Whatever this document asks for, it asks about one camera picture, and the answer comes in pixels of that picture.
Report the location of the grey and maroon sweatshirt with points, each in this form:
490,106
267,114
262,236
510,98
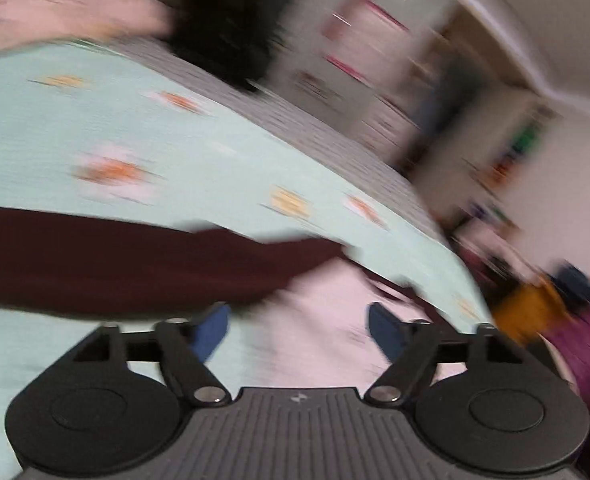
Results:
125,270

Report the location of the yellow wooden desk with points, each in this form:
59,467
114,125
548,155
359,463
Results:
525,310

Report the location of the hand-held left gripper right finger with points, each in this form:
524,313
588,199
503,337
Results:
382,332

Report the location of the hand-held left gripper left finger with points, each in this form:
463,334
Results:
212,330

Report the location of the pink floral pillow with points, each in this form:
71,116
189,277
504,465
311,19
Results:
65,15

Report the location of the bee print quilted bedspread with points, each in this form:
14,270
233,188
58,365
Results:
200,150

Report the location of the pale blue wardrobe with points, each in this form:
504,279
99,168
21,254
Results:
375,85

